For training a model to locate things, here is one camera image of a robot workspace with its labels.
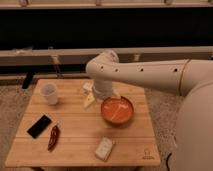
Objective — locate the translucent plastic cup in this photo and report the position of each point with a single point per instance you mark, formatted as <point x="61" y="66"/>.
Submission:
<point x="49" y="93"/>

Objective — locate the orange ceramic bowl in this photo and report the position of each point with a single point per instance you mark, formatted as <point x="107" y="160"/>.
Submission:
<point x="117" y="111"/>

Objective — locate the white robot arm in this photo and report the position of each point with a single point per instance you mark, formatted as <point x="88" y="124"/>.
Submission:
<point x="192" y="79"/>

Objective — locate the grey horizontal rail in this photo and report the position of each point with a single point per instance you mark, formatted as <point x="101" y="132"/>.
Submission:
<point x="81" y="56"/>

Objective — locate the black smartphone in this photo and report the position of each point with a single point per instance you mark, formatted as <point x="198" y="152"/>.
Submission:
<point x="39" y="126"/>

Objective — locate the dried red chili pepper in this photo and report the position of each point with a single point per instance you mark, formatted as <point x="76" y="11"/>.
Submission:
<point x="53" y="137"/>

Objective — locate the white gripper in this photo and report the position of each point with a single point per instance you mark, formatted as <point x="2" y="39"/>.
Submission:
<point x="101" y="90"/>

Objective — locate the white sponge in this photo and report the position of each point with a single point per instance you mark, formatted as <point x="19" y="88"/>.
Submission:
<point x="104" y="148"/>

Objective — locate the wooden table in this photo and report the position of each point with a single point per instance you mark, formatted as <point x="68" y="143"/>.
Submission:
<point x="81" y="130"/>

